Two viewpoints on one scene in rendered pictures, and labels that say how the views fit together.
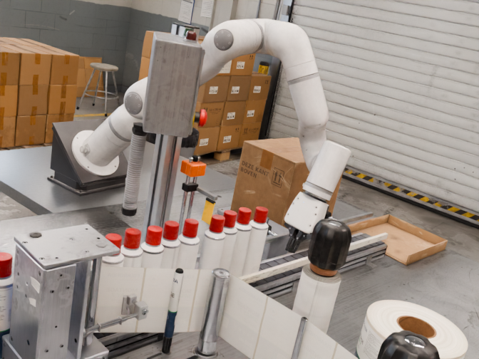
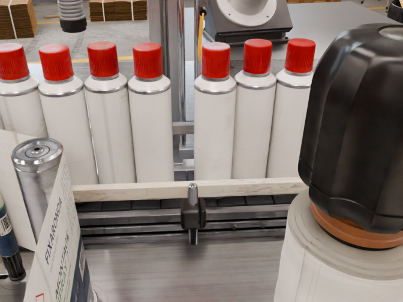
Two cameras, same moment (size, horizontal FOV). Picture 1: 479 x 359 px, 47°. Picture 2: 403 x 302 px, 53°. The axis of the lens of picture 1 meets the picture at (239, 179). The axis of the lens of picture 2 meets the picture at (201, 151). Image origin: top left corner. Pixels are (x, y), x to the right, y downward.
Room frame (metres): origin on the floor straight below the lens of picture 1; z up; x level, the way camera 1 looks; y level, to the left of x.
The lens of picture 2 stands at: (0.87, -0.27, 1.23)
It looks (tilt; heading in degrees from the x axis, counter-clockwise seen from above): 32 degrees down; 43
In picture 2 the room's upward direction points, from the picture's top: 1 degrees clockwise
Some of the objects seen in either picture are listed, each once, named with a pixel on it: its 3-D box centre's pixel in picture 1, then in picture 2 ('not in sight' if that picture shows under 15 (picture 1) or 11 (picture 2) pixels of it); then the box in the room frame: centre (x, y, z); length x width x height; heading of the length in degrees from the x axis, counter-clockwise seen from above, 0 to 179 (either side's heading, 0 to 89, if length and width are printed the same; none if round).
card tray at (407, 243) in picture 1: (396, 237); not in sight; (1.94, -0.62, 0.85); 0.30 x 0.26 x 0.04; 138
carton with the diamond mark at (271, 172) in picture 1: (288, 184); not in sight; (1.90, -0.18, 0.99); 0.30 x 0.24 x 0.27; 139
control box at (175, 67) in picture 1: (172, 82); not in sight; (1.18, 0.18, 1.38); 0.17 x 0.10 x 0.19; 13
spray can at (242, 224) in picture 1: (237, 246); (291, 118); (1.29, -0.03, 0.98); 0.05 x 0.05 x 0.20
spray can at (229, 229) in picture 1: (223, 249); (252, 119); (1.25, 0.01, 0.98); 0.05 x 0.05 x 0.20
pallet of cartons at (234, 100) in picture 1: (203, 97); not in sight; (5.62, 0.52, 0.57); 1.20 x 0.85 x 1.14; 148
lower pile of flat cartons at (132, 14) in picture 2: not in sight; (119, 5); (3.77, 3.82, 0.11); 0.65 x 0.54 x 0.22; 142
